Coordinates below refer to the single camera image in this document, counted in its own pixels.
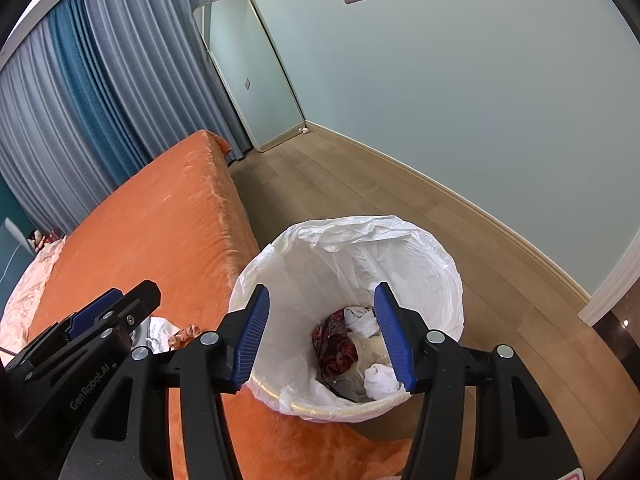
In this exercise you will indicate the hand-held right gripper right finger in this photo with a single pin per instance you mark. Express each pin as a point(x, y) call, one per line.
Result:
point(395, 340)

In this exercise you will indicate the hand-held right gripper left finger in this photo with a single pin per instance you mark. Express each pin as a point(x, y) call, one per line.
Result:
point(252, 340)

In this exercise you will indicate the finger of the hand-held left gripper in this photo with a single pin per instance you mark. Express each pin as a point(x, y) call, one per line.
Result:
point(142, 300)
point(92, 312)

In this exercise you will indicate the beige fabric bow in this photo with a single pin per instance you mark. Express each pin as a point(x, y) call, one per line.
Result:
point(370, 350)

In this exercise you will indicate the white patterned sock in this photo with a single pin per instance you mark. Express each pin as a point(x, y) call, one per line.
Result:
point(360, 320)

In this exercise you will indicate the plain white cloth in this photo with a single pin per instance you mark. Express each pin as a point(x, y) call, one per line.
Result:
point(380, 380)

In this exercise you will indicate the pink scrunchie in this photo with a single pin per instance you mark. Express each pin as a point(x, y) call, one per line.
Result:
point(184, 336)

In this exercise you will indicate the dark red scrunchie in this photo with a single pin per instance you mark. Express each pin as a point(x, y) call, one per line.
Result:
point(340, 355)

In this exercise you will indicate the striped colourful cloth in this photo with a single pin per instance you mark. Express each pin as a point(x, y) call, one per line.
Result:
point(325, 332)

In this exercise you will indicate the bin with white bag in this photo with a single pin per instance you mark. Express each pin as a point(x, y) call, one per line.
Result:
point(310, 270)

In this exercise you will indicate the round trash bin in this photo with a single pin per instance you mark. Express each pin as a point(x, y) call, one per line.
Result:
point(320, 412)

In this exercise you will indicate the pink quilt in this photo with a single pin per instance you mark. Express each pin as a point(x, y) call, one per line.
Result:
point(30, 285)

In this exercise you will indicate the orange bed blanket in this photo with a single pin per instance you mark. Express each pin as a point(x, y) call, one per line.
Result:
point(165, 220)

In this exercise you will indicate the red plush toy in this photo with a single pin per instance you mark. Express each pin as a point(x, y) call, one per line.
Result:
point(52, 236)

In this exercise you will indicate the small doll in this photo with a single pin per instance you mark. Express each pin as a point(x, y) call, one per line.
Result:
point(36, 240)

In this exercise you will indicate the blue padded headboard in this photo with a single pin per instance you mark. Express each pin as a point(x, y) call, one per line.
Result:
point(12, 245)

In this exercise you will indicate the grey curtain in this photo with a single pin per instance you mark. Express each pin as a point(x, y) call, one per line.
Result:
point(30, 125)
point(170, 60)

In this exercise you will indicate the blue curtain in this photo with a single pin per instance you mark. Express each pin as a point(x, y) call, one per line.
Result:
point(95, 85)

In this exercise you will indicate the standing mirror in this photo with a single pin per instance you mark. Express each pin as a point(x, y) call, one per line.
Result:
point(250, 70)

